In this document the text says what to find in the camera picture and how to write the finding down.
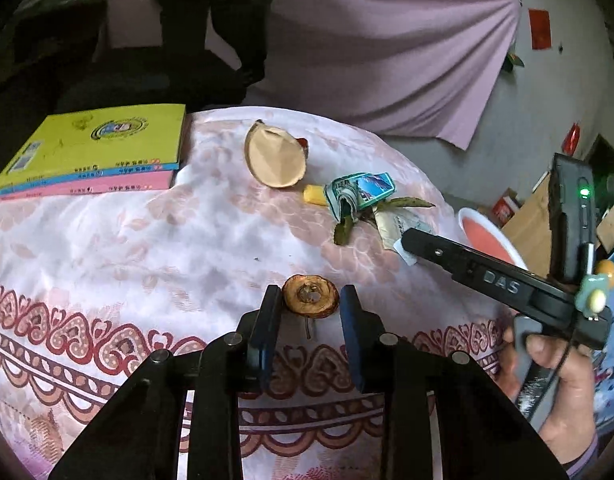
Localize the small yellow tube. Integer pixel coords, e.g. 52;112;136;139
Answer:
303;185;330;207

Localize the pink book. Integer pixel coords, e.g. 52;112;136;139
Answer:
0;170;175;202

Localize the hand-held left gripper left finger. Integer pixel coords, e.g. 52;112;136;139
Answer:
47;285;284;480

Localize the crumpled blue-green packet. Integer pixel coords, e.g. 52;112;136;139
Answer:
324;171;396;223

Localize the brown shell half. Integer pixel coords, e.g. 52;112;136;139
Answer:
244;120;308;190

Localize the small white wrapper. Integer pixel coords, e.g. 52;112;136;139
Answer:
393;237;418;266

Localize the beige paper wrapper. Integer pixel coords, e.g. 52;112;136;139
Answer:
374;207;435;251

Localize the red hanging ornament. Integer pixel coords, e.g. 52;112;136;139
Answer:
562;122;582;156

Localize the pink hanging sheet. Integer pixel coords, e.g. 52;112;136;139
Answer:
107;0;520;151

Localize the pink and white basin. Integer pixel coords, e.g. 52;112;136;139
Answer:
458;207;530;273

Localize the red and white box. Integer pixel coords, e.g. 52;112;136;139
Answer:
491;199;518;222

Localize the person's right hand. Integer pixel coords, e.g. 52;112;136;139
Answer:
501;329;598;465

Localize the person's right forearm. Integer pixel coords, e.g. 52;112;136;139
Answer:
562;432;602;478

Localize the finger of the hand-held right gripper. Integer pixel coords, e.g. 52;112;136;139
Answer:
401;227;462;273

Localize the black office chair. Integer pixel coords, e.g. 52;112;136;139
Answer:
52;0;295;116

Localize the plywood cabinet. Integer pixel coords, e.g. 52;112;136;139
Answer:
502;170;614;276

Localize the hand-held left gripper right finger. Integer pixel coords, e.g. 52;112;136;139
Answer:
339;284;570;480

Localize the green leafy twig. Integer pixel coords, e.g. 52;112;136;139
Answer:
333;196;436;247

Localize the red paper wall sign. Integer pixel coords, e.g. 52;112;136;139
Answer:
529;8;552;51

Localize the yellow book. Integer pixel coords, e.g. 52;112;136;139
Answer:
0;104;186;192

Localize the browned apple slice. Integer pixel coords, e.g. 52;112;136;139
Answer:
282;274;340;318

